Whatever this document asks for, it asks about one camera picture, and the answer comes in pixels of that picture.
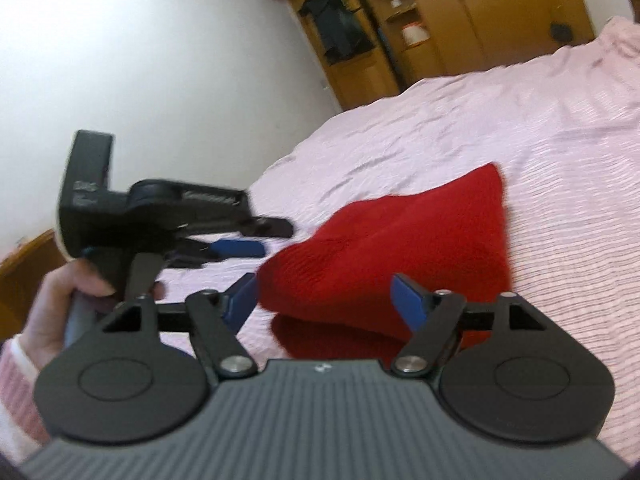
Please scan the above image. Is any person's left hand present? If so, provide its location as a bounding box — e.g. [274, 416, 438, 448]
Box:
[18, 259, 115, 370]

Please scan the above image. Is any wooden wardrobe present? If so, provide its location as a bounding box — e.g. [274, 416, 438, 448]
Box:
[288, 0, 594, 110]

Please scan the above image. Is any pink striped sleeve forearm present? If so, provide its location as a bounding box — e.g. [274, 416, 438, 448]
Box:
[0, 335, 50, 465]

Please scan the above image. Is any red knitted sweater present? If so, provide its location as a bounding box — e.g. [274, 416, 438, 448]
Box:
[258, 164, 512, 363]

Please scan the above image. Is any dark wooden headboard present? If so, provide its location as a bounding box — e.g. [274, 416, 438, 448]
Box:
[0, 230, 65, 340]

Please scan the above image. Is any pink checked bed sheet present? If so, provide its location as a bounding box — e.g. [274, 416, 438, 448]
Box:
[163, 18, 639, 463]

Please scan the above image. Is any black wardrobe door handle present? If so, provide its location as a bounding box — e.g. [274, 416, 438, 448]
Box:
[549, 22, 575, 44]

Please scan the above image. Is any white container on shelf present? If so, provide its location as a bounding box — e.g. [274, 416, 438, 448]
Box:
[401, 22, 430, 48]

